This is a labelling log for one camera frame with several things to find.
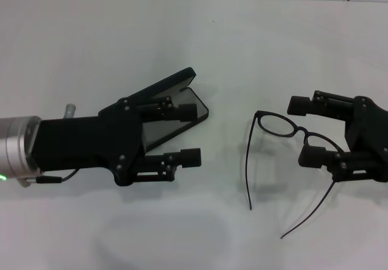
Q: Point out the black glasses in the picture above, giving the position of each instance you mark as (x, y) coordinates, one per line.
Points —
(304, 131)

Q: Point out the silver wrist connector stub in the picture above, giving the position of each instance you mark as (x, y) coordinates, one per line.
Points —
(70, 110)

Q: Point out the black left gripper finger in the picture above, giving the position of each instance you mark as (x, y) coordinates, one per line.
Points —
(189, 157)
(186, 112)

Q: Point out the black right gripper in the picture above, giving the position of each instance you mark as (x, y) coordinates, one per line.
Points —
(369, 139)

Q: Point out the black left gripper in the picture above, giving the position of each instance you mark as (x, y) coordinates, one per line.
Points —
(85, 142)

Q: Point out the black glasses case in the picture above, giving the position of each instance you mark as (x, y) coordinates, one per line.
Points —
(179, 80)

